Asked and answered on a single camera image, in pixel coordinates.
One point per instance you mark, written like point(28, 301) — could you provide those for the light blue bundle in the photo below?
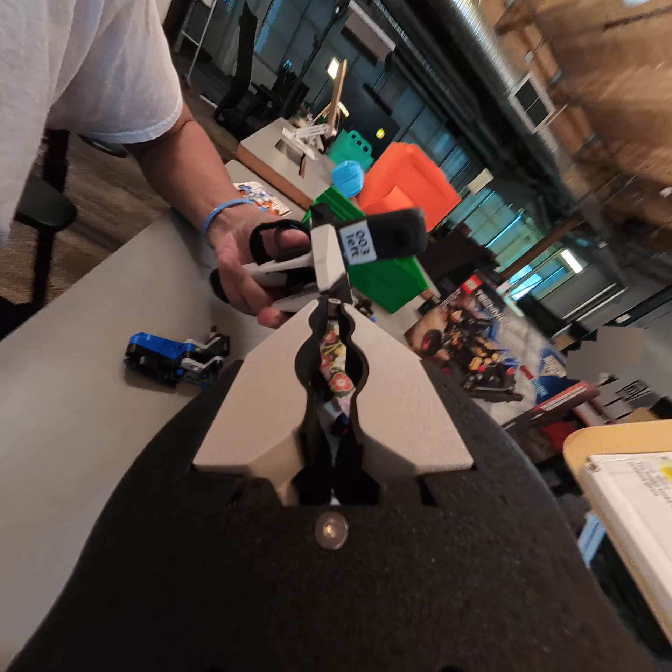
point(348, 178)

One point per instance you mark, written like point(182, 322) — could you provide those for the orange storage bin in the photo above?
point(414, 183)

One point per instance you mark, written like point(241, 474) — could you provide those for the background document stand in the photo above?
point(309, 136)

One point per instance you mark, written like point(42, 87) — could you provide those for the green storage bin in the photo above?
point(388, 283)

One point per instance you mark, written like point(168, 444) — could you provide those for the printed instruction sheet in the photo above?
point(630, 504)

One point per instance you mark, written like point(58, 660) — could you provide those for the teal carrying case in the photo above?
point(351, 147)

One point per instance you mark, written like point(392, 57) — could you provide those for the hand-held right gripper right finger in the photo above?
point(414, 420)

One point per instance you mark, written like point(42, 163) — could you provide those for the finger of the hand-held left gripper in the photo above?
point(329, 257)

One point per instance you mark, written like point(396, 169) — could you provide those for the floral patterned paper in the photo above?
point(336, 367)

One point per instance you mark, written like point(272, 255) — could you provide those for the grey background table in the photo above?
point(273, 152)

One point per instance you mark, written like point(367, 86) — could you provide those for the person's left forearm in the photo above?
point(183, 173)

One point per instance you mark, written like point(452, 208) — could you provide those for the blue wristband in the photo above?
point(220, 209)

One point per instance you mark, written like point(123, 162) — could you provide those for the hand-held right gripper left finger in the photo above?
point(252, 420)

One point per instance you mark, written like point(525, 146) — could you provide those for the lego sticker sheet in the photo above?
point(262, 199)

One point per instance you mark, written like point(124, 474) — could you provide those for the lego set box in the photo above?
point(472, 346)

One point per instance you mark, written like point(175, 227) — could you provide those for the person's left hand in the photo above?
point(231, 246)

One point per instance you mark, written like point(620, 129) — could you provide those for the flame-printed lego vehicle assembly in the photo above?
point(157, 351)

